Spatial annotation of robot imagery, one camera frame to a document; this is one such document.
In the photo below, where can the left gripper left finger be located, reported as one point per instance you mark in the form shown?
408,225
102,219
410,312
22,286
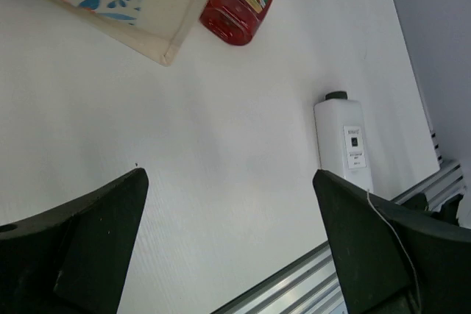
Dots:
74,258

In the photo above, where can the white rectangular bottle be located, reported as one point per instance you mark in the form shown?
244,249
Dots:
341,139

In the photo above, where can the red dish soap bottle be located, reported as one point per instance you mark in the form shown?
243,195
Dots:
234,21

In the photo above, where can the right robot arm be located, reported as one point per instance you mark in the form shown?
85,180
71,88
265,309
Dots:
447,212

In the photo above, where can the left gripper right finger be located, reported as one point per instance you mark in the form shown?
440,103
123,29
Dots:
389,258

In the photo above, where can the aluminium mounting rail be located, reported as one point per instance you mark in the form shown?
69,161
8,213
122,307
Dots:
309,284

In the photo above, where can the cream canvas tote bag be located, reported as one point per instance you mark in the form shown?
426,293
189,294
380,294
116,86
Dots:
129,5

